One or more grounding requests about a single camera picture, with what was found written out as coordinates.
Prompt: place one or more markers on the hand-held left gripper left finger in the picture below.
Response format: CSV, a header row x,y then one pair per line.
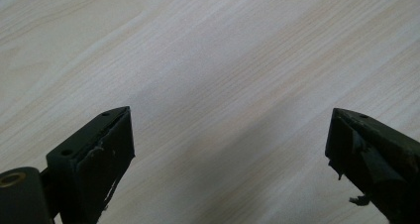
x,y
95,158

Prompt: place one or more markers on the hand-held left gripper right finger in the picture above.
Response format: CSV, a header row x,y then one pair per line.
x,y
373,151

